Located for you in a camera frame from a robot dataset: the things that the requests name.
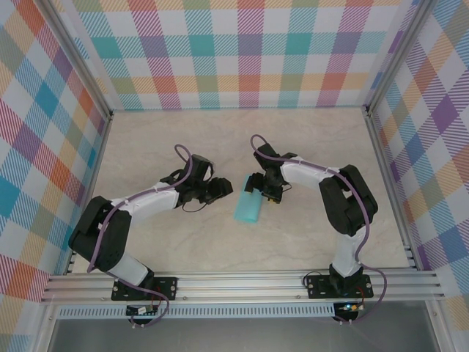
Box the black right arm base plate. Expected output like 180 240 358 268
306 274 374 300

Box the perforated metal cable tray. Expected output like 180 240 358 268
57 306 336 319

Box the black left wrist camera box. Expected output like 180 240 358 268
189 154 215 181

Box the aluminium frame post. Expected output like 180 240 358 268
362 0 432 118
38 0 114 122

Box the aluminium side rail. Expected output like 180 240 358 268
64 111 114 276
364 106 418 272

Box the small left circuit board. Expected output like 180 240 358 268
125 306 159 317

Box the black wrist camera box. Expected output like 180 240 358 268
189 154 215 181
254 144 280 163

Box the grey metal sheet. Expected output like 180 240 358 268
47 318 440 352

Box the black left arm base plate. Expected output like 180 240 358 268
111 276 179 301

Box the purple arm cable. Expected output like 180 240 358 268
86 143 195 329
250 134 388 326

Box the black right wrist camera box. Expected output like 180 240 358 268
254 144 280 163

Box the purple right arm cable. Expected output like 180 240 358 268
250 134 388 326

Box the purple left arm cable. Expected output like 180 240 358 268
86 143 195 329

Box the teal cloth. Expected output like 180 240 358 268
233 174 265 224

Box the aluminium mounting rail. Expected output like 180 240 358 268
40 269 446 304

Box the thin black left gripper cable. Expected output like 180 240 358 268
182 199 210 213

